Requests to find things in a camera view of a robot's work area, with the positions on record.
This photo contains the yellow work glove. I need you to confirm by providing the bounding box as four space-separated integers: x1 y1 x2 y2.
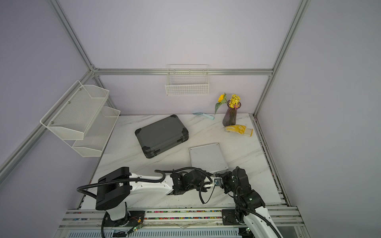
225 125 253 137

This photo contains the white wire wall basket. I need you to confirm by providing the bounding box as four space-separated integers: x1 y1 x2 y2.
165 64 209 96

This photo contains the yellow flower bunch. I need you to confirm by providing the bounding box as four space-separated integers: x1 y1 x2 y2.
228 94 241 110

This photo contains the dark grey poker case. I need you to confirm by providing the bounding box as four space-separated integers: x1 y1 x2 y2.
135 115 189 159

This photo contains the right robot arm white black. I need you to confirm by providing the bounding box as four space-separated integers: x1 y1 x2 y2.
221 167 282 238

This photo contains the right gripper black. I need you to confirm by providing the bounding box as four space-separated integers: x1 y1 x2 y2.
216 171 241 195

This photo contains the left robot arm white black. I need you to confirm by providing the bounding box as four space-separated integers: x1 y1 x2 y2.
76 167 214 222

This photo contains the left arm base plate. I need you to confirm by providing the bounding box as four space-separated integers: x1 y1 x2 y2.
102 211 145 227

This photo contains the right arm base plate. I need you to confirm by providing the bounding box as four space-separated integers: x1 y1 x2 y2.
221 209 244 226

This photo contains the light blue plastic tool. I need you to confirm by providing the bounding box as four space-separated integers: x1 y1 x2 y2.
193 112 215 120

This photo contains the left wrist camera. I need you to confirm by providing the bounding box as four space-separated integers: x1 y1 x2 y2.
213 178 223 187

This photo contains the silver aluminium poker case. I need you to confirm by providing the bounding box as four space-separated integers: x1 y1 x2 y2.
189 143 229 174

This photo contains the white mesh two-tier shelf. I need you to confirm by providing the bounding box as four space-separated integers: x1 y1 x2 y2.
40 81 121 157

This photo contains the purple glass vase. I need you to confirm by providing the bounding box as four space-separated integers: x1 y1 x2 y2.
222 100 242 127

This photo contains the yellow sunflower with leaf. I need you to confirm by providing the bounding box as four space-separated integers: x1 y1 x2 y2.
214 93 227 114

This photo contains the aluminium frame rail structure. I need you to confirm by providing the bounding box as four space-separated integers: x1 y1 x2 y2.
1 1 310 184

